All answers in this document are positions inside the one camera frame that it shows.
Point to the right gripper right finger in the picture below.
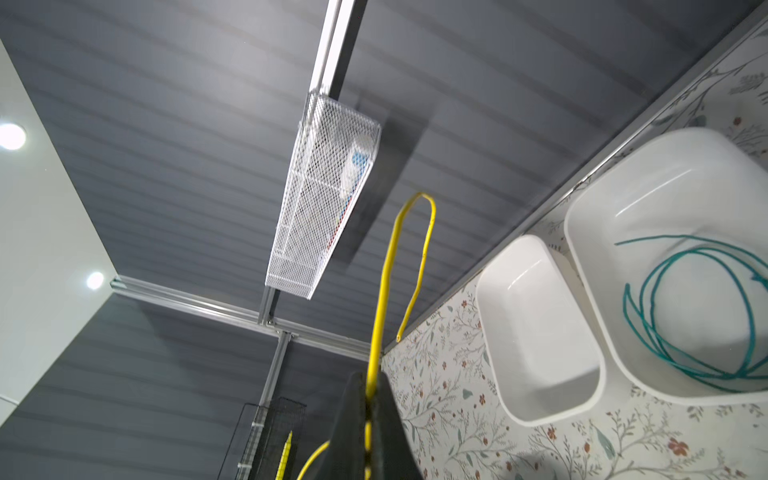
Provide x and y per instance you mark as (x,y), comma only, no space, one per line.
(391,457)

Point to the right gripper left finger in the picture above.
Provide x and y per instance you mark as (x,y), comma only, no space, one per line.
(345,457)

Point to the yellow marker pen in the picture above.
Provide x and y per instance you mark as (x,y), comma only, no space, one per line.
(284,458)

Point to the left white plastic bin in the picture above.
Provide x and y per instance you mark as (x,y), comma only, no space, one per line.
(545,359)

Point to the white plastic bin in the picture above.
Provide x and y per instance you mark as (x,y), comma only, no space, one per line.
(671,246)
(545,359)

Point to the items in white basket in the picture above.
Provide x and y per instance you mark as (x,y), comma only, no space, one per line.
(358,158)

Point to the right white plastic bin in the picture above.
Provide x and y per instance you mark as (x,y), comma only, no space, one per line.
(671,246)

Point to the black wire basket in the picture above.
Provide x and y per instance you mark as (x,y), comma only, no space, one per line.
(258,437)

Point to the white wire mesh basket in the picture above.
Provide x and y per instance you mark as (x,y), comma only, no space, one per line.
(313,216)

